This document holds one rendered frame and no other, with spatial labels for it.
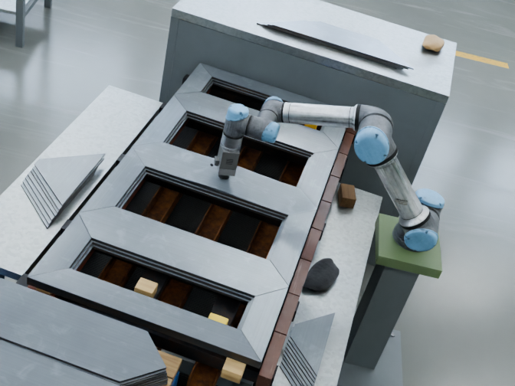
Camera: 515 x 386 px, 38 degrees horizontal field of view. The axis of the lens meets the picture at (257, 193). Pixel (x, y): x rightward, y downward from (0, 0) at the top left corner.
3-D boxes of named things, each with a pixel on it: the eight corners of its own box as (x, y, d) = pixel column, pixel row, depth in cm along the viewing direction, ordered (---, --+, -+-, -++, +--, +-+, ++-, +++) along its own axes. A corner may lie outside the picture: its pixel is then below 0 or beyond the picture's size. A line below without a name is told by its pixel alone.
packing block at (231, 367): (219, 377, 214) (221, 368, 212) (224, 364, 218) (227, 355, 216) (239, 384, 213) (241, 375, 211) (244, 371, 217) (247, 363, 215)
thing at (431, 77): (171, 16, 337) (172, 8, 335) (212, -25, 385) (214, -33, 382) (446, 104, 325) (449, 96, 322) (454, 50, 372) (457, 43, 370)
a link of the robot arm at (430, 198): (435, 215, 289) (447, 189, 280) (432, 237, 278) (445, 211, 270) (405, 205, 289) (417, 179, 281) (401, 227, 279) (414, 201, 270)
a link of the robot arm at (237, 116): (247, 116, 255) (224, 109, 256) (242, 142, 262) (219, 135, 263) (254, 106, 262) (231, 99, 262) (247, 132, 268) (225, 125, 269)
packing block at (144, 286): (132, 296, 232) (134, 286, 229) (139, 285, 236) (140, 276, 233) (150, 302, 231) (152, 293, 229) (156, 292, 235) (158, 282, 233)
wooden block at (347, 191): (352, 208, 306) (356, 199, 303) (339, 206, 306) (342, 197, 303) (351, 194, 314) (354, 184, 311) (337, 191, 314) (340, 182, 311)
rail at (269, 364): (254, 387, 215) (258, 374, 211) (349, 123, 343) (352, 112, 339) (267, 392, 214) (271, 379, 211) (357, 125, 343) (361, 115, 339)
